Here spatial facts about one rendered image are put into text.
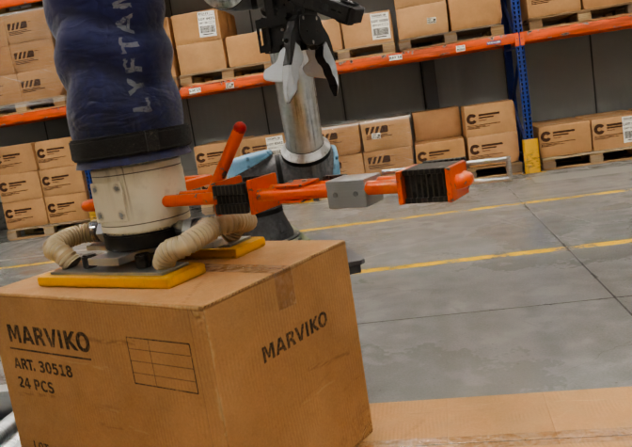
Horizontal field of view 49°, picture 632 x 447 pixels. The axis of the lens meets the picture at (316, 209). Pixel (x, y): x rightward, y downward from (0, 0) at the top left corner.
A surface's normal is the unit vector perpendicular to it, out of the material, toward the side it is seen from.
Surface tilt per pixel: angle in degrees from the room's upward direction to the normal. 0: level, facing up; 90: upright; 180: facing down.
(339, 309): 90
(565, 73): 90
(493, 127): 91
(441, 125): 90
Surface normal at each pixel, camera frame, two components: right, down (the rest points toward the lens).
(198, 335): -0.56, 0.22
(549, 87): -0.13, 0.18
